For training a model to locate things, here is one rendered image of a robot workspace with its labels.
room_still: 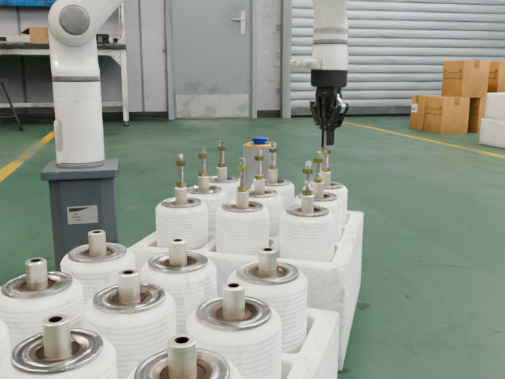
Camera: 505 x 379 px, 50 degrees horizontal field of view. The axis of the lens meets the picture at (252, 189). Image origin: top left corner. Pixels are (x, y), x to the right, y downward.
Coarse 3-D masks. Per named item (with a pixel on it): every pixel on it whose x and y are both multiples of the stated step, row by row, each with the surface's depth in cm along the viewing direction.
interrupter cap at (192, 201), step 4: (164, 200) 101; (168, 200) 101; (172, 200) 102; (188, 200) 102; (192, 200) 102; (196, 200) 102; (200, 200) 101; (164, 204) 98; (168, 204) 99; (172, 204) 99; (188, 204) 99; (192, 204) 99; (196, 204) 98; (200, 204) 99
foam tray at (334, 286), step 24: (360, 216) 119; (144, 240) 102; (360, 240) 117; (216, 264) 92; (240, 264) 91; (312, 264) 89; (336, 264) 89; (360, 264) 122; (216, 288) 93; (312, 288) 89; (336, 288) 88
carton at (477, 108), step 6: (474, 102) 459; (480, 102) 452; (474, 108) 460; (480, 108) 453; (474, 114) 460; (480, 114) 454; (468, 120) 469; (474, 120) 460; (480, 120) 456; (468, 126) 469; (474, 126) 461; (480, 126) 457; (474, 132) 461
